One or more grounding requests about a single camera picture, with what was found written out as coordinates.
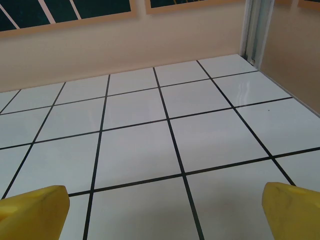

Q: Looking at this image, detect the aluminium corner post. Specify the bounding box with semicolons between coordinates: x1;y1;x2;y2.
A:
240;0;276;69

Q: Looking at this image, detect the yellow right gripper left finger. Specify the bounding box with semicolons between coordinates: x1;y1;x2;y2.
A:
0;184;71;240

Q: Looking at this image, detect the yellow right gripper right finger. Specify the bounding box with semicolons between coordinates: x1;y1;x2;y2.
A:
261;181;320;240

